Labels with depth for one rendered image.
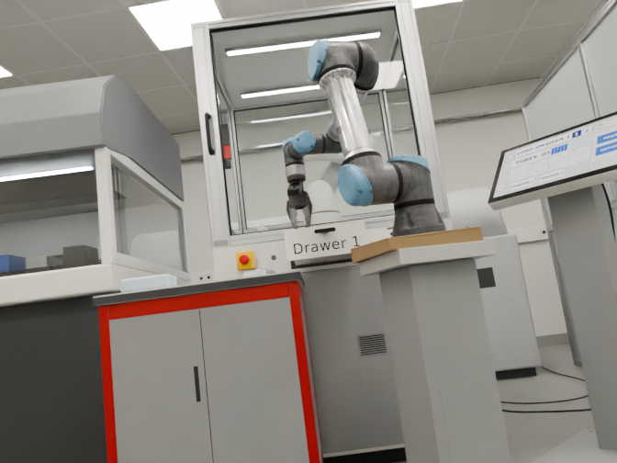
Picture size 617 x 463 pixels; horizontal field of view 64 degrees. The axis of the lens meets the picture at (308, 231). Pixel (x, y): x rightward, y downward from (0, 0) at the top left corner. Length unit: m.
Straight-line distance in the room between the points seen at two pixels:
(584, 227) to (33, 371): 2.08
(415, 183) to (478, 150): 4.30
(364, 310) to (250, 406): 0.76
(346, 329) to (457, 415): 0.83
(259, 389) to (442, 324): 0.56
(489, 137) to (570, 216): 3.78
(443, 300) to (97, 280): 1.25
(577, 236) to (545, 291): 3.61
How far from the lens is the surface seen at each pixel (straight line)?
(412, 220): 1.38
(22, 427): 2.22
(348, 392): 2.11
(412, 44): 2.43
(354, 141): 1.41
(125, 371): 1.60
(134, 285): 1.61
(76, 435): 2.14
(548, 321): 5.63
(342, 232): 1.76
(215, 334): 1.52
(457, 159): 5.61
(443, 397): 1.34
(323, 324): 2.08
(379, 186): 1.35
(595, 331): 2.04
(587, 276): 2.03
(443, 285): 1.35
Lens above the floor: 0.64
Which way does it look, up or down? 9 degrees up
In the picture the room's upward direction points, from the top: 7 degrees counter-clockwise
